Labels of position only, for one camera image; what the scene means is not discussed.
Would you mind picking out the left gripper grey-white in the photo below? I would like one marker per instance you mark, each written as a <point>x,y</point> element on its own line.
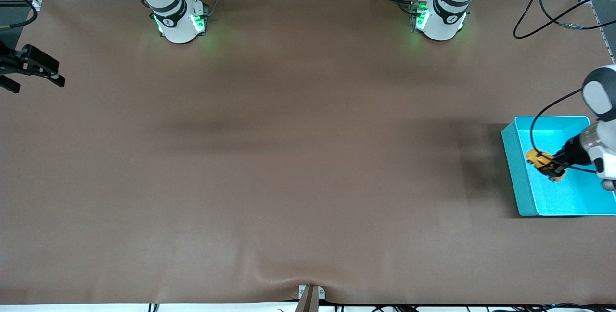
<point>568,154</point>

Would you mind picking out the yellow beetle toy car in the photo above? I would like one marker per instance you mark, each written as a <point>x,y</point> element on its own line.
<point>536,158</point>

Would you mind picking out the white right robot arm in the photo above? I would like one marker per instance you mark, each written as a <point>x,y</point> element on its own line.
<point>178,23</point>

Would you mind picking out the turquoise plastic bin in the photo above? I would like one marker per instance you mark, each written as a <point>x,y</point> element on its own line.
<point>553,196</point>

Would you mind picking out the brown table mat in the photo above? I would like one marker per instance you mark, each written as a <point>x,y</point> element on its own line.
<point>308,158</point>

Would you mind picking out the metal table edge clamp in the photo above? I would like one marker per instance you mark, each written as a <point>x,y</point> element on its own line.
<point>308,302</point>

